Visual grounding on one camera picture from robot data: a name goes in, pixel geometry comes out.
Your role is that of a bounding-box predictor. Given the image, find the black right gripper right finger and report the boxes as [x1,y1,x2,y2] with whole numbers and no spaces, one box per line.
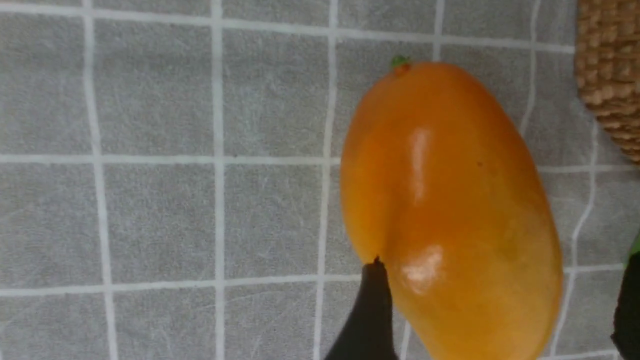
[611,252,640,360]

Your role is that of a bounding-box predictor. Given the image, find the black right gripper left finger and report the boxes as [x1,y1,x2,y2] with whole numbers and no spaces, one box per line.
[325,256,399,360]

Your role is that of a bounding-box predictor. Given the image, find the orange yellow mango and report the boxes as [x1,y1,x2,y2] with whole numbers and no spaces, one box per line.
[340,55,563,360]

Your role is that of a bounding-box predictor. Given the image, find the grey checked tablecloth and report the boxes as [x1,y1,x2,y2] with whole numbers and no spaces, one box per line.
[0,0,639,360]

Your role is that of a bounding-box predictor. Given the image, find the woven rattan basket green lining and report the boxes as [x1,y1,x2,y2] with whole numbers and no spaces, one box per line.
[574,0,640,166]

